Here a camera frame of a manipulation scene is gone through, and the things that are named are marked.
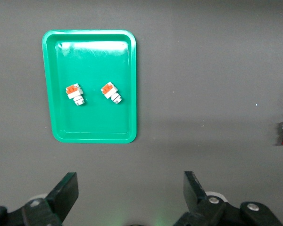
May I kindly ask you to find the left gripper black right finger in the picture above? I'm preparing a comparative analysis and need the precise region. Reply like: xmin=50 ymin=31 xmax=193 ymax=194
xmin=173 ymin=170 xmax=227 ymax=226

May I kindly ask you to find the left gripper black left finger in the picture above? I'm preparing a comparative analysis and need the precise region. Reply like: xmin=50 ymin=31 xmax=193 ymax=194
xmin=22 ymin=171 xmax=79 ymax=226

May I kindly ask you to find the white and orange button switch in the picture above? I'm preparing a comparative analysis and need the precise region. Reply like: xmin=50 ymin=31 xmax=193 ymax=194
xmin=100 ymin=81 xmax=123 ymax=105
xmin=65 ymin=83 xmax=85 ymax=106

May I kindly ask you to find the green plastic tray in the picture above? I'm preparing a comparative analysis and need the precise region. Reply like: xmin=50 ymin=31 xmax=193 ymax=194
xmin=42 ymin=29 xmax=137 ymax=144

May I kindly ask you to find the dark grey table mat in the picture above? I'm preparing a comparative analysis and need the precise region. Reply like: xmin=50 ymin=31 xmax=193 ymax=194
xmin=0 ymin=0 xmax=283 ymax=226

